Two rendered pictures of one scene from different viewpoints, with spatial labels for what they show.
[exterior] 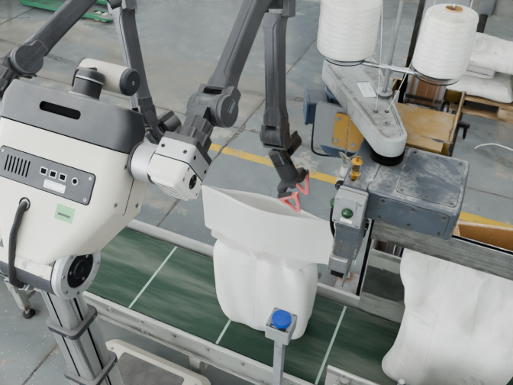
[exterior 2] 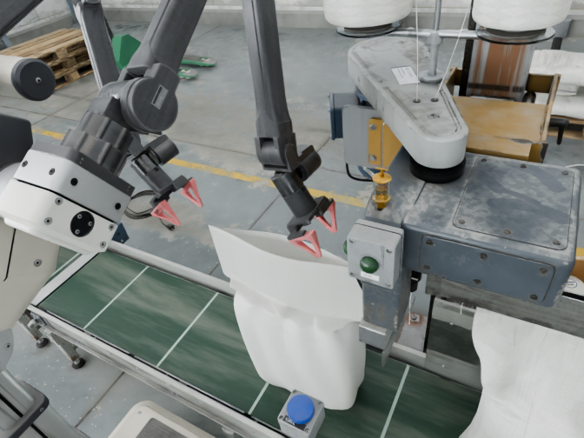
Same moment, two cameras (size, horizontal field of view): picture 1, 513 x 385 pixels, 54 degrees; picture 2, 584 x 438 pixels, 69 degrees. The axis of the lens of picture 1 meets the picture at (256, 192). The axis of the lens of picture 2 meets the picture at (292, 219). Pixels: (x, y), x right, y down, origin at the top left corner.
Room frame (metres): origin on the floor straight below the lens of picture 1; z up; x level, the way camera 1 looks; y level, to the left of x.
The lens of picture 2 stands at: (0.47, -0.21, 1.76)
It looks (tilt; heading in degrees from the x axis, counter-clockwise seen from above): 39 degrees down; 10
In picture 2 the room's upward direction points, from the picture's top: 9 degrees counter-clockwise
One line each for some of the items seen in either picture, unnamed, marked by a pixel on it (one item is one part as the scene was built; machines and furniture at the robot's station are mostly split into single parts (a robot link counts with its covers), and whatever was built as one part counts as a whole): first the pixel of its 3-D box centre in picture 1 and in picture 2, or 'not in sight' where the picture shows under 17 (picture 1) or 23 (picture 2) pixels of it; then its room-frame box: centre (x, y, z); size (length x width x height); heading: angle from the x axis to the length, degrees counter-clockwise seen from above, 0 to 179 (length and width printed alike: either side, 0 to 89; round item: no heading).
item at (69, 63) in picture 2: not in sight; (49, 61); (5.72, 3.58, 0.22); 1.21 x 0.84 x 0.14; 156
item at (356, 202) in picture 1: (350, 207); (374, 254); (0.96, -0.24, 1.29); 0.08 x 0.05 x 0.09; 66
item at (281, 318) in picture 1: (281, 319); (301, 409); (0.92, -0.08, 0.84); 0.06 x 0.06 x 0.02
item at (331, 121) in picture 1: (356, 130); (401, 140); (1.39, -0.33, 1.23); 0.28 x 0.07 x 0.16; 66
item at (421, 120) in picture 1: (410, 146); (478, 159); (1.37, -0.51, 1.18); 0.34 x 0.25 x 0.31; 156
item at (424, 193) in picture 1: (400, 205); (464, 245); (1.05, -0.40, 1.21); 0.30 x 0.25 x 0.30; 66
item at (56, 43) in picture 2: not in sight; (43, 50); (5.67, 3.57, 0.36); 1.20 x 0.82 x 0.14; 152
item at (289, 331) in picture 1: (281, 325); (301, 416); (0.92, -0.08, 0.81); 0.08 x 0.08 x 0.06; 66
